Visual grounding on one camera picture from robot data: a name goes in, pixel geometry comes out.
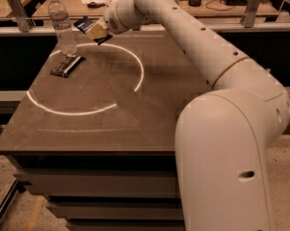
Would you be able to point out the right metal bracket post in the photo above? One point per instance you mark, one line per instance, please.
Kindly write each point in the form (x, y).
(249, 15)

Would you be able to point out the blue rxbar blueberry wrapper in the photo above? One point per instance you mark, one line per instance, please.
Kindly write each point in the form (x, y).
(85, 23)

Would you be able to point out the clear plastic water bottle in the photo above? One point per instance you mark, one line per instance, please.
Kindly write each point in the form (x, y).
(62, 26)

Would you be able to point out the small black device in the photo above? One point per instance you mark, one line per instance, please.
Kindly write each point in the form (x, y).
(94, 5)

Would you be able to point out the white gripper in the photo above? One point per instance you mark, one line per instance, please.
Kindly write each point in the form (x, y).
(111, 20)

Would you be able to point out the stacked grey table base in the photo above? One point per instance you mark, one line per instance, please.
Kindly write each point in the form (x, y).
(105, 192)

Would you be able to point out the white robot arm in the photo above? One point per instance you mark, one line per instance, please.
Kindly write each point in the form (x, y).
(221, 137)

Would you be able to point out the left metal bracket post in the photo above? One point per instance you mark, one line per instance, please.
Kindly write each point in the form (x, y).
(20, 15)

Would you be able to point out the metal bracket post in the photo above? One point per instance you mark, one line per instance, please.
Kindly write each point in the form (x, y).
(249, 15)
(20, 15)

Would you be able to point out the dark brown snack bar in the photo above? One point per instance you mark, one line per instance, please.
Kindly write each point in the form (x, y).
(64, 68)

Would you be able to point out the black table leg stand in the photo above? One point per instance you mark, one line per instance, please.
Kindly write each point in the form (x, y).
(15, 187)

